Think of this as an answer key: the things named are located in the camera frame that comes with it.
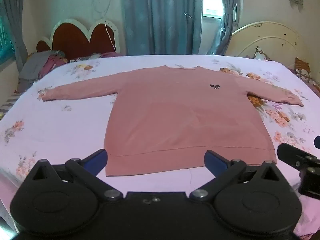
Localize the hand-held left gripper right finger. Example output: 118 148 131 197
189 150 290 201

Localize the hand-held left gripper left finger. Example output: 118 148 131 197
24 149 123 201

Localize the pink long-sleeve sweater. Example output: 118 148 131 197
41 65 304 178

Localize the pile of clothes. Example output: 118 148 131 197
15 50 68 93

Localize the lilac floral bedsheet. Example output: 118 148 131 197
0 54 320 240

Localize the orange patterned pillow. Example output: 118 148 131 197
295 57 312 80

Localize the white patterned pillow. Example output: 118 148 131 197
254 46 272 61

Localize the grey striped sheet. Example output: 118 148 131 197
0 94 19 115

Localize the cream arched headboard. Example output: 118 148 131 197
231 21 312 67

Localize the red white-framed headboard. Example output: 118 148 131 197
36 18 120 60

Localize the tied blue curtain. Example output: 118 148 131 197
216 0 244 55

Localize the teal window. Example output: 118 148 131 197
0 15 15 60

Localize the wide blue curtain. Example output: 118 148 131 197
122 0 204 55

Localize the white cable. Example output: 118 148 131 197
92 0 118 53

